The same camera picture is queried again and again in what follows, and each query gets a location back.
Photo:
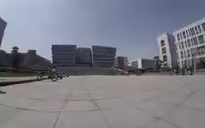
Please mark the grey sloped embankment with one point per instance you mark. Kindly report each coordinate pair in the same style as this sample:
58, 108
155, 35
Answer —
90, 70

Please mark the white building with windows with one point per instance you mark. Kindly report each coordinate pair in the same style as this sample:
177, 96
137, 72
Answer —
193, 46

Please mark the grey striped block building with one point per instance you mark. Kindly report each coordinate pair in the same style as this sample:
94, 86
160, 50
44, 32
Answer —
64, 55
104, 56

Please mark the grey paved plaza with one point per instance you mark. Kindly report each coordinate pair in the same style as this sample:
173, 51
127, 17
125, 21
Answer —
123, 100

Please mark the grass strip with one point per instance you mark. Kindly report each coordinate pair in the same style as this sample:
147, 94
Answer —
13, 74

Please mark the low dark building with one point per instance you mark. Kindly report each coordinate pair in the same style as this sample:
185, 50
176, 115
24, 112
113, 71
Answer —
23, 60

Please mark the bicycle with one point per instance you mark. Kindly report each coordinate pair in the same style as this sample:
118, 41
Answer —
49, 75

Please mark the grey glass block building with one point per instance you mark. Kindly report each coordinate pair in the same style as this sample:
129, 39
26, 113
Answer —
84, 56

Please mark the dark kerb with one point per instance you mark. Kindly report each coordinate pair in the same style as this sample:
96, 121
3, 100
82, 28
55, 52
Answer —
13, 82

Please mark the small grey building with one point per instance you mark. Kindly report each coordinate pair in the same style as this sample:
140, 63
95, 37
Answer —
147, 63
122, 62

